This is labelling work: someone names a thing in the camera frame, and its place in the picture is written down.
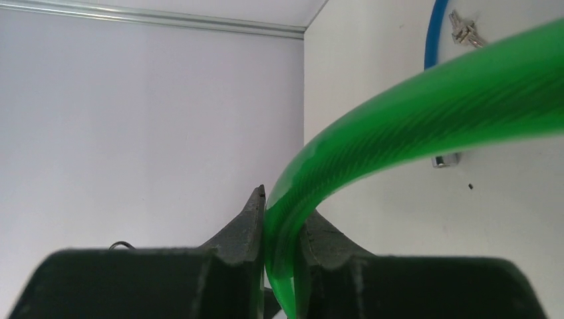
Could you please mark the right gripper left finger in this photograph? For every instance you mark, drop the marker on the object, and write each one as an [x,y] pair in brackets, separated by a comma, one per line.
[222,278]

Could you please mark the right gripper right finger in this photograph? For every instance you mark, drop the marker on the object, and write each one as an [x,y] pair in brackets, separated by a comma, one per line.
[340,279]

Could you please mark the green cable lock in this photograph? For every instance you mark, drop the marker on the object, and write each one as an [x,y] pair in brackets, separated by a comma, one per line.
[509,90]

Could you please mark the silver keys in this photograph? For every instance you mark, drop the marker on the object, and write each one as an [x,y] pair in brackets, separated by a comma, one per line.
[464,31]

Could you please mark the blue cable lock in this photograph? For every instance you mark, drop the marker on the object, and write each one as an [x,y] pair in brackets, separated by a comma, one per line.
[430,60]

